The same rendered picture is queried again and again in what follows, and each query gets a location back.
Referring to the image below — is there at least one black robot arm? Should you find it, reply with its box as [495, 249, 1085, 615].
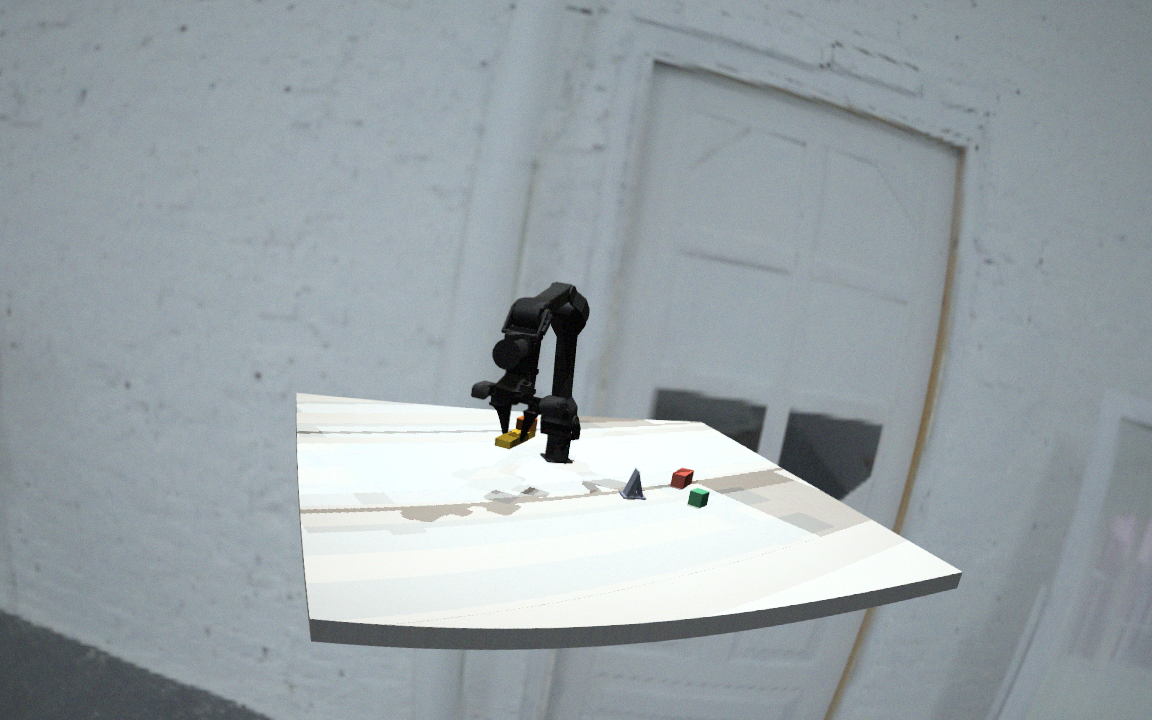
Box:
[493, 282, 590, 463]

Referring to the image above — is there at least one green cube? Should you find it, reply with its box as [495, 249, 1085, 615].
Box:
[688, 488, 710, 508]

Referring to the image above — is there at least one red rectangular block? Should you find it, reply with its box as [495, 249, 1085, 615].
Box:
[670, 467, 695, 488]

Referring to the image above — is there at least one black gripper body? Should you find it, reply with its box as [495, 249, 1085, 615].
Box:
[471, 366, 567, 417]

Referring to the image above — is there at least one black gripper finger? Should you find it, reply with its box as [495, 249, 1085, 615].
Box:
[520, 409, 541, 442]
[488, 401, 511, 435]

